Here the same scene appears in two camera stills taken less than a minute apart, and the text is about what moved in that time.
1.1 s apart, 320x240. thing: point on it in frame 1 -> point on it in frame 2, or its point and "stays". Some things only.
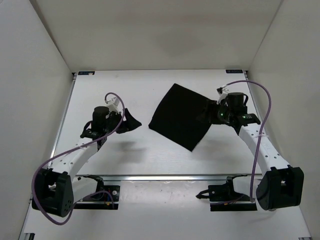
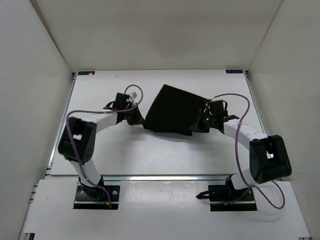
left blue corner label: (86, 72) stays
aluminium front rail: (163, 177) stays
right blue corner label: (234, 71) stays
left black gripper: (129, 124) -> (138, 119)
